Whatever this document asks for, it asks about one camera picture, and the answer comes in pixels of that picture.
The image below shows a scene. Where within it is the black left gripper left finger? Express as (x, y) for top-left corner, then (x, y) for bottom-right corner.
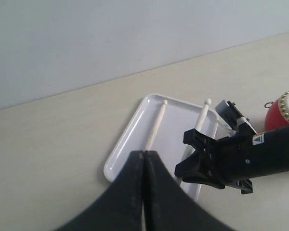
(57, 151), (144, 231)

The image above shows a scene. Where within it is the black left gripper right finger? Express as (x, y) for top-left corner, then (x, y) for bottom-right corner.
(144, 151), (232, 231)

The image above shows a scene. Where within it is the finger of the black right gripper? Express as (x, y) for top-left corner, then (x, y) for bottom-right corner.
(174, 151), (225, 190)
(183, 128), (219, 154)

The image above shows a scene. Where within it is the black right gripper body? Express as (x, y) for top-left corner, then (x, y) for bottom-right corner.
(209, 126), (289, 194)

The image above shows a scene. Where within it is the white wooden drumstick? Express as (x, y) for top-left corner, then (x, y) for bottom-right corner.
(181, 98), (211, 161)
(144, 100), (168, 150)

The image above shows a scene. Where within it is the small red drum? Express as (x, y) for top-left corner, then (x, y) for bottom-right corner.
(264, 90), (289, 131)

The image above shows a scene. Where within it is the white rectangular plastic tray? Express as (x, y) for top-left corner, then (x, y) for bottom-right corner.
(103, 93), (222, 201)

